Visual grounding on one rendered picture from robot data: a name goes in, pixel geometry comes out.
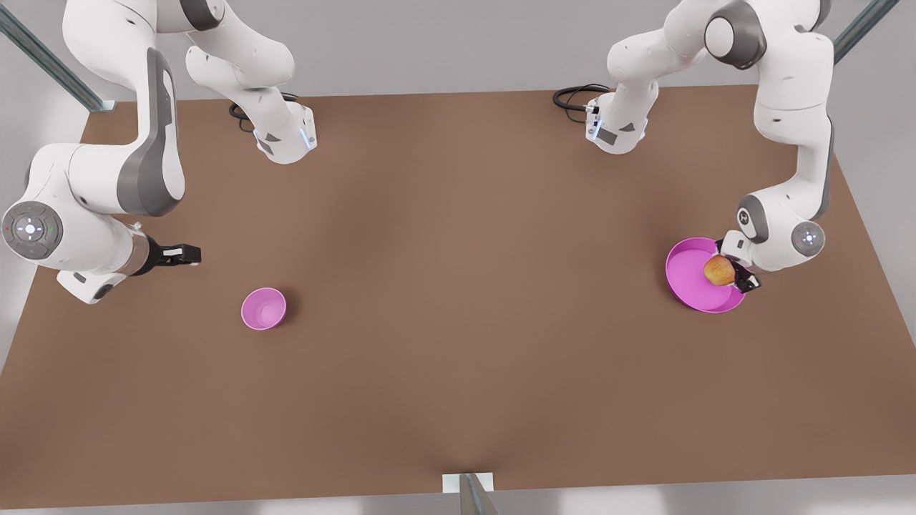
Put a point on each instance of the yellow-red apple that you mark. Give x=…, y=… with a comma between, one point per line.
x=719, y=270

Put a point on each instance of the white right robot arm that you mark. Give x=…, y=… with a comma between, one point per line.
x=93, y=179

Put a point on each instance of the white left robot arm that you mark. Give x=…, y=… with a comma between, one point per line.
x=791, y=107

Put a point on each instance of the pink plate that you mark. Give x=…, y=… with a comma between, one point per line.
x=690, y=279

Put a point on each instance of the pink bowl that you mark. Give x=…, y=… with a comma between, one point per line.
x=263, y=309

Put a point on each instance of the silver frame post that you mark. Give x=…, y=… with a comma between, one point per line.
x=862, y=25
x=472, y=495
x=50, y=61

